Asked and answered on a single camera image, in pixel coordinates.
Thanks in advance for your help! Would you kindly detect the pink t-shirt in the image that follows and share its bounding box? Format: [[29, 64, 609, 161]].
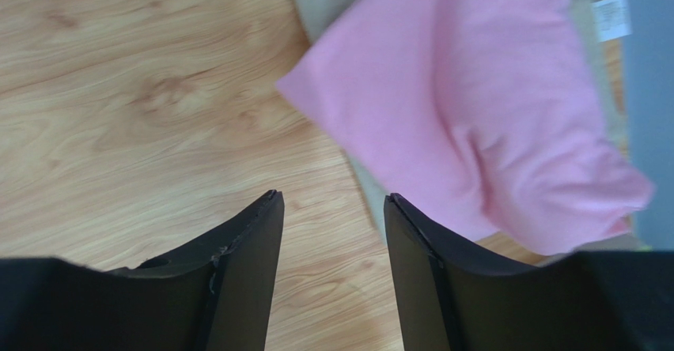
[[275, 0, 657, 257]]

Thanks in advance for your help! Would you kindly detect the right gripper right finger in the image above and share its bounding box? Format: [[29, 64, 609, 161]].
[[384, 194, 673, 350]]

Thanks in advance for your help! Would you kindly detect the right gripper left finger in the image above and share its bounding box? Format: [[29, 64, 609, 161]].
[[1, 191, 284, 350]]

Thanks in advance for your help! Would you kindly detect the folded beige t-shirt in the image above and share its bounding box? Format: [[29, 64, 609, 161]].
[[284, 0, 649, 251]]

